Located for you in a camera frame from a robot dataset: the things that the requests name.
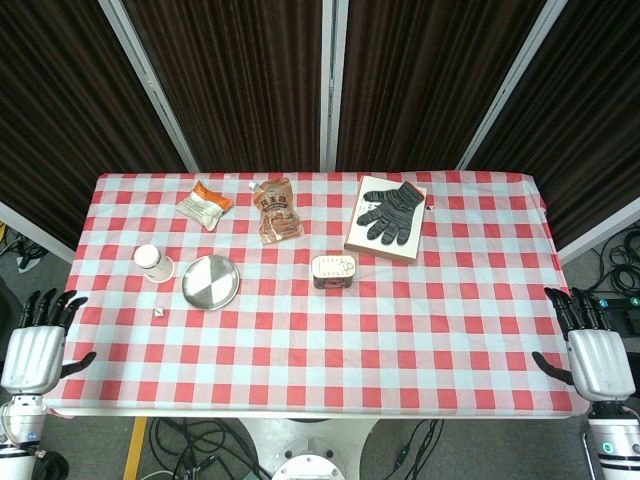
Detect grey partition frame post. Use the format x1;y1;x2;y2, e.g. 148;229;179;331
98;0;201;174
319;0;349;171
457;0;569;171

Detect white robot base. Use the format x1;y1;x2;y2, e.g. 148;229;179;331
272;437;362;480

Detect round metal plate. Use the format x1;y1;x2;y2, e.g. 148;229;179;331
181;254;241;312

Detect red white checked tablecloth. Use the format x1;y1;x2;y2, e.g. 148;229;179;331
49;172;594;419

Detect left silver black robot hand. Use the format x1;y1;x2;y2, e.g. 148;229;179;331
0;288;97;396

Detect orange white snack packet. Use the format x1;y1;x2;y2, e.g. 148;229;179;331
175;180;235;232

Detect dark ribbed partition panel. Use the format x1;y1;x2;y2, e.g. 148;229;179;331
0;0;187;251
469;0;640;251
337;0;551;174
123;0;331;174

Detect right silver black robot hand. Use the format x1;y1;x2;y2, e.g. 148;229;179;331
531;286;637;404

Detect black power strip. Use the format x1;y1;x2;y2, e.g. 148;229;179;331
592;294;640;332

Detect black coiled cables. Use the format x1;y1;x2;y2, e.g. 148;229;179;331
592;227;640;301

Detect black cable with inline box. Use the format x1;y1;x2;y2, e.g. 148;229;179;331
364;418;446;480

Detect black gloves on card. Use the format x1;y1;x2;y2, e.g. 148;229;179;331
343;175;428;265

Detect rectangular tin can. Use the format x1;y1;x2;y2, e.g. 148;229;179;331
311;254;357;290

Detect orange spout pouch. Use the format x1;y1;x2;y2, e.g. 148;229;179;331
248;176;305;246

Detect white paper cup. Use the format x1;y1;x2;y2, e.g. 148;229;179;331
132;244;176;285

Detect black floor cable bundle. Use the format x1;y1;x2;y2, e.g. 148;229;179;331
148;417;274;480

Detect grey striped knit glove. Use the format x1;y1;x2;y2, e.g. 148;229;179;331
355;181;426;247

